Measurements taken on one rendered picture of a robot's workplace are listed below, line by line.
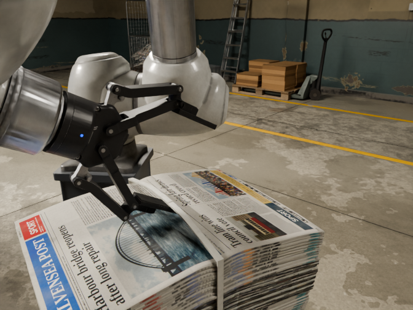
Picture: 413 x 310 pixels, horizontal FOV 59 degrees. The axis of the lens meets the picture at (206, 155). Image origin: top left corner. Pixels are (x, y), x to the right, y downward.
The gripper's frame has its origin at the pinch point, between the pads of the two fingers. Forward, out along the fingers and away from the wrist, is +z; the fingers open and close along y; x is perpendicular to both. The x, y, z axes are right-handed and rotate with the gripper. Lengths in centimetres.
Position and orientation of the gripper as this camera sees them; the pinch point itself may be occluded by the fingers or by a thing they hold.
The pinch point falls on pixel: (187, 164)
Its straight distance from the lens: 54.7
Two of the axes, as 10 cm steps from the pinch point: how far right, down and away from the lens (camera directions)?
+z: 7.5, 2.7, 6.1
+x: 5.3, 3.1, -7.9
